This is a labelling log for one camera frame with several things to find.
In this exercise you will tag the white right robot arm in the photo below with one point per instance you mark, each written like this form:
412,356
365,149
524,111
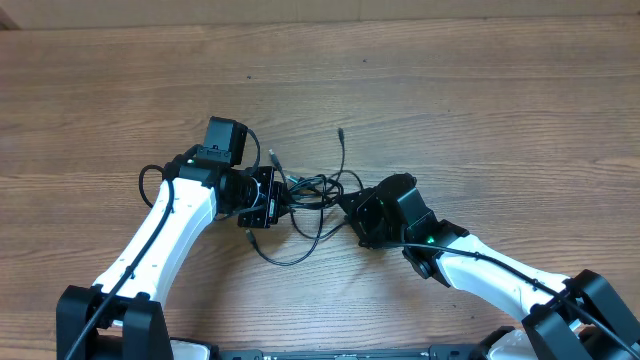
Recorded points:
561,317

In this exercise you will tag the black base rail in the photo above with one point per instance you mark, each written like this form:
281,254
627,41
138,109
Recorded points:
350,354

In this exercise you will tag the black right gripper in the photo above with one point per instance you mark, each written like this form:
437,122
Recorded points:
360,212

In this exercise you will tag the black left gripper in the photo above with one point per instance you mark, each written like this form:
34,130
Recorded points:
272,209

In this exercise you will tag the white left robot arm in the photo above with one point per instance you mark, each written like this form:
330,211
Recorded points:
121,315

